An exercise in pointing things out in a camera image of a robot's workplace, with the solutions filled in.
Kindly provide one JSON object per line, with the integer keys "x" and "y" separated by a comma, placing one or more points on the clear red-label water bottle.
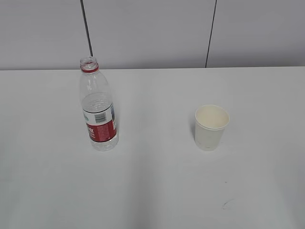
{"x": 97, "y": 106}

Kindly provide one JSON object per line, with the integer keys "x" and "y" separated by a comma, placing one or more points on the white paper cup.
{"x": 210, "y": 123}

